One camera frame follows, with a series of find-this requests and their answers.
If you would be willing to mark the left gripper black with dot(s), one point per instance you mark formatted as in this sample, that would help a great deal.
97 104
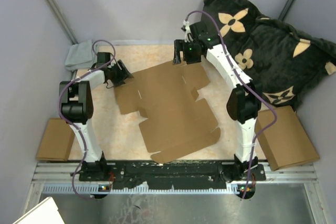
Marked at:
122 75

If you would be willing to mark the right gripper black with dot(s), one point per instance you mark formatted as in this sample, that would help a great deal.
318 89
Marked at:
180 45

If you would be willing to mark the brown cardboard box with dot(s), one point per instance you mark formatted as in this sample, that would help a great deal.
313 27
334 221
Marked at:
177 122

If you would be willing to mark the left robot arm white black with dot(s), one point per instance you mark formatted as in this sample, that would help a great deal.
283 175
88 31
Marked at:
76 108

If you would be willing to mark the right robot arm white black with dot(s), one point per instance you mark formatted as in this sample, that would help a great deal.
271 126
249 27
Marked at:
242 106

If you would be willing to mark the folded cardboard box left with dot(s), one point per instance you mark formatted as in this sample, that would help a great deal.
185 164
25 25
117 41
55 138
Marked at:
57 141

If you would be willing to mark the folded cardboard box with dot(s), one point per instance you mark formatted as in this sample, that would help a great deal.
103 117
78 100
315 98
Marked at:
57 141
286 144

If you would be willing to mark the folded cardboard box right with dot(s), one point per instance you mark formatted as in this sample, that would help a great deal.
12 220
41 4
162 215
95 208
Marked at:
286 144

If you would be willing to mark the grey folded cloth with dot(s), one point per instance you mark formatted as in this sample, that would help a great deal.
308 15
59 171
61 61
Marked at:
80 56

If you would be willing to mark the black floral plush pillow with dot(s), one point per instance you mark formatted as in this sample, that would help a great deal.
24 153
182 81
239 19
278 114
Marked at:
288 62

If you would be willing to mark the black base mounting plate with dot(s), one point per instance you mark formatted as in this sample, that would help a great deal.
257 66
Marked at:
185 175

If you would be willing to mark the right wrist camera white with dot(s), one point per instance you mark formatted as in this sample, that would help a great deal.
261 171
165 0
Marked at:
187 32

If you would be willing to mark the aluminium rail frame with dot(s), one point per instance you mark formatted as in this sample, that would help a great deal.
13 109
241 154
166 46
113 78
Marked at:
181 192

